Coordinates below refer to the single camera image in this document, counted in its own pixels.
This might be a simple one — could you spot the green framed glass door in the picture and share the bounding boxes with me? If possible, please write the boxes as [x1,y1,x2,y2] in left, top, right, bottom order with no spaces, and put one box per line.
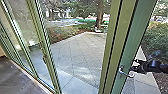
[0,0,158,94]

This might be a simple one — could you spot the green outdoor shrub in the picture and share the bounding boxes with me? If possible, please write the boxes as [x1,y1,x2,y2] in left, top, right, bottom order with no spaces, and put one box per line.
[141,21,168,64]

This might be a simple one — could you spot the large outdoor tree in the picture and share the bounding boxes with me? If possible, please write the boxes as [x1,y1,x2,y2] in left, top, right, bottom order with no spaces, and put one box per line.
[76,0,108,30]

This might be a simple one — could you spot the metal door handle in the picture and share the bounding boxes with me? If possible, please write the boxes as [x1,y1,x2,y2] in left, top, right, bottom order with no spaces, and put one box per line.
[118,65,135,79]

